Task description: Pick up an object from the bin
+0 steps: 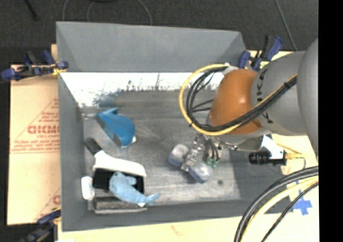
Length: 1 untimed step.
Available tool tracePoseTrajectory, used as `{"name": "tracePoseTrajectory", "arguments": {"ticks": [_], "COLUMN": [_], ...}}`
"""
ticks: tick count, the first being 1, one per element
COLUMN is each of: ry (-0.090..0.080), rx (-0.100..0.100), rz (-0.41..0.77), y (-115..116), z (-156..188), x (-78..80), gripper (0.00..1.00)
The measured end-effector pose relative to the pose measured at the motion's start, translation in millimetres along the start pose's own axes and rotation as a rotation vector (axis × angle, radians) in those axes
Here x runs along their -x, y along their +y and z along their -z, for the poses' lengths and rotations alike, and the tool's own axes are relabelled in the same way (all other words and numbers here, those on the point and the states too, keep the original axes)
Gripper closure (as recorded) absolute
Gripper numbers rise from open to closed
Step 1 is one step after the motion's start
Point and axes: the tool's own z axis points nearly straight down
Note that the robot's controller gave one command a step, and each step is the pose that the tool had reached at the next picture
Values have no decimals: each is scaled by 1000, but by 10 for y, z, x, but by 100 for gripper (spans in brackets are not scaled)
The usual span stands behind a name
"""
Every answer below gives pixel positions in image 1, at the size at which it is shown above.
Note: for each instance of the white and black plastic device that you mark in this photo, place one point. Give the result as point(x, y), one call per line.
point(118, 164)

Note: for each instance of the black cylinder on white bracket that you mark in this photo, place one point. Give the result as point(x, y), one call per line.
point(259, 158)

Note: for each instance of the clear plastic bottle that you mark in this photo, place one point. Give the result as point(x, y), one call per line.
point(179, 153)

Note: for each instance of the light blue toy whale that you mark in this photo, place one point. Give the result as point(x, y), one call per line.
point(126, 188)

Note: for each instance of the brown cardboard board, red print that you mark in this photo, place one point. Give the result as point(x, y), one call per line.
point(32, 155)

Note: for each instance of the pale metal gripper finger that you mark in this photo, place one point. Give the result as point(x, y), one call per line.
point(187, 167)
point(190, 157)

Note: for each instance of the grey metal bin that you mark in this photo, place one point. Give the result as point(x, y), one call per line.
point(150, 51)

